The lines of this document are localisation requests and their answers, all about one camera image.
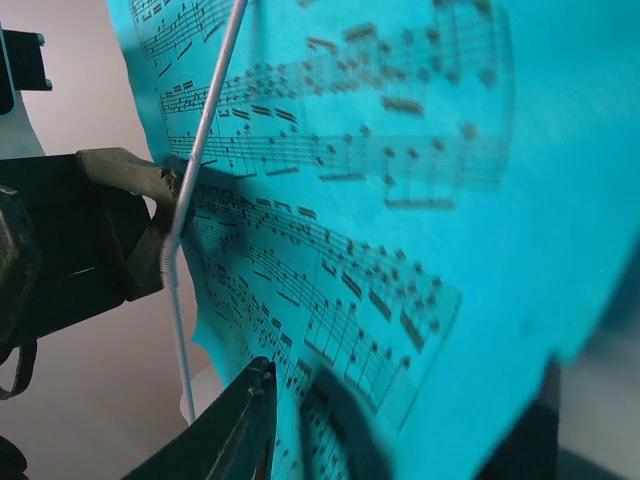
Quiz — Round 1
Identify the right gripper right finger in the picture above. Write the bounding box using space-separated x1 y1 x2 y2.
299 367 394 479

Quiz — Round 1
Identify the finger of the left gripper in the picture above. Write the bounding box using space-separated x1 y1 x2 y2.
1 148 181 350

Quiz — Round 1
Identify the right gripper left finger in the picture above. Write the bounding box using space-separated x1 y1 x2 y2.
125 357 277 480

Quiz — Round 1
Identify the white perforated music stand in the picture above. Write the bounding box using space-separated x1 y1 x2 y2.
157 0 251 426

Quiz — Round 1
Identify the blue sheet music page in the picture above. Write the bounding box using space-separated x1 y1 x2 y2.
104 0 640 480

